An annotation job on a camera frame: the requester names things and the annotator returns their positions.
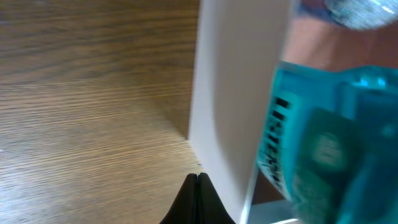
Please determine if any white cardboard box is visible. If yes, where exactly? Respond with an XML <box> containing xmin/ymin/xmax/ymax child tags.
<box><xmin>187</xmin><ymin>0</ymin><xmax>398</xmax><ymax>224</ymax></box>

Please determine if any clear spray bottle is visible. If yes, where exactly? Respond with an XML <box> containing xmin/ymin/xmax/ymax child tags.
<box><xmin>296</xmin><ymin>0</ymin><xmax>397</xmax><ymax>30</ymax></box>

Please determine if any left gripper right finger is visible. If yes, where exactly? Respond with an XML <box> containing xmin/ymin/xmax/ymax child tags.
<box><xmin>197</xmin><ymin>173</ymin><xmax>235</xmax><ymax>224</ymax></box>

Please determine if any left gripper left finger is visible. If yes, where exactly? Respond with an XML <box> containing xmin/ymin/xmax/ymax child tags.
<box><xmin>160</xmin><ymin>174</ymin><xmax>198</xmax><ymax>224</ymax></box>

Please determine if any teal mouthwash bottle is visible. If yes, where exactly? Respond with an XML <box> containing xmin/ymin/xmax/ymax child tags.
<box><xmin>257</xmin><ymin>62</ymin><xmax>397</xmax><ymax>224</ymax></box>

